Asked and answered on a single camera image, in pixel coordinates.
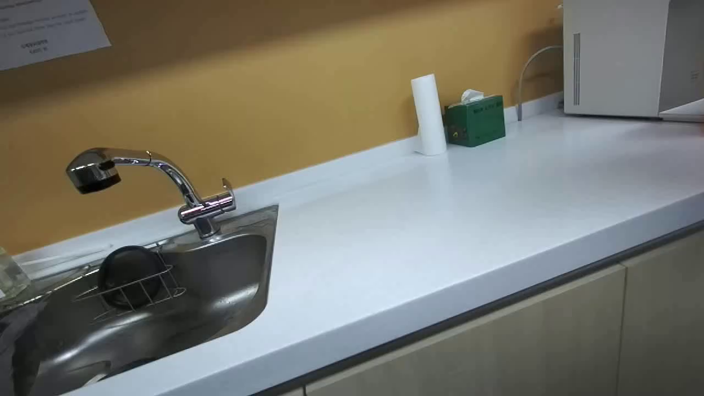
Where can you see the white water dispenser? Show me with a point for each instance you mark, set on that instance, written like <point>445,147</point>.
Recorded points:
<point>617,58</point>

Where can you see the green tissue box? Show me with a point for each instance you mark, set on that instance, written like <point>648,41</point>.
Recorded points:
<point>476,122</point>

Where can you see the white tissue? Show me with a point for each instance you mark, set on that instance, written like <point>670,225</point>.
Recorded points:
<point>472,95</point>

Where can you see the stainless steel sink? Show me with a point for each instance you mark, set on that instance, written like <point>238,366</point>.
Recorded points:
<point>212,293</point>

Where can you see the chrome kitchen faucet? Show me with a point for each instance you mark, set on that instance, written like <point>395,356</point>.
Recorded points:
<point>183,187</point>

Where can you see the clear drinking glass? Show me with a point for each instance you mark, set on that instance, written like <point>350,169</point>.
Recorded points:
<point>10,275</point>

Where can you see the white paper wall notice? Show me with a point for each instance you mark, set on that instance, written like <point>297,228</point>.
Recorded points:
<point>41,25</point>

